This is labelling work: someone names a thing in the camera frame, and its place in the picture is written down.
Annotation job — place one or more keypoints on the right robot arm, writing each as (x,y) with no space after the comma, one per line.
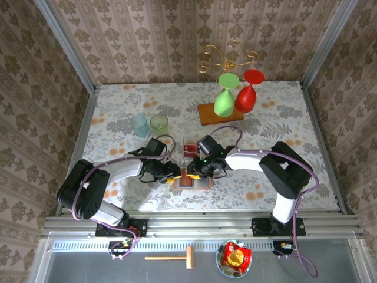
(285,171)

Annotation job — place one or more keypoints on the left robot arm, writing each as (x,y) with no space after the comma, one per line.
(85,188)

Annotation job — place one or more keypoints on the floral table cover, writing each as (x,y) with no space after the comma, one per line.
(206,202)

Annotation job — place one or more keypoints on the green plastic tumbler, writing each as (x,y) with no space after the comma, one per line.
(159,123)

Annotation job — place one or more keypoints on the blue plastic tumbler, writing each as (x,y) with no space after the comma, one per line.
(139,125)

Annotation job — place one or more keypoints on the green wine glass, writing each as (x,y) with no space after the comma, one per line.
(224,101)

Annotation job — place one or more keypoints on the perforated metal strip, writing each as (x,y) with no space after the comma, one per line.
(176,246)

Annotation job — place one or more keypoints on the red wine glass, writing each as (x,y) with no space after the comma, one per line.
(246,98)

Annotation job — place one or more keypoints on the wooden mallet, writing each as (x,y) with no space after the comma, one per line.
(190,258)

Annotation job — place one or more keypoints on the patterned ceramic bowl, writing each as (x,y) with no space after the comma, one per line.
(219,262)

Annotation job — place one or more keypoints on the red snack bag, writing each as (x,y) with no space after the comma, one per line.
(235,256)

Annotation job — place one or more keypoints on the grey metal shelf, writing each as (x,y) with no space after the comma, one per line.
(88,271)

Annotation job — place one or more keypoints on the aluminium mounting rail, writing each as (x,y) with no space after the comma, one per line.
(200,225)

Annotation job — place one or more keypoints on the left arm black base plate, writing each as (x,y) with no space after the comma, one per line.
(141,227)

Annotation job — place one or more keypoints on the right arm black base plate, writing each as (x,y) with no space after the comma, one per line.
(259,227)

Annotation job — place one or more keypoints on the aluminium side rail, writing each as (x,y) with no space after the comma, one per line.
(316,123)
(85,123)

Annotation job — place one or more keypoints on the aluminium frame post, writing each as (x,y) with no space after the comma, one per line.
(63,44)
(328,44)

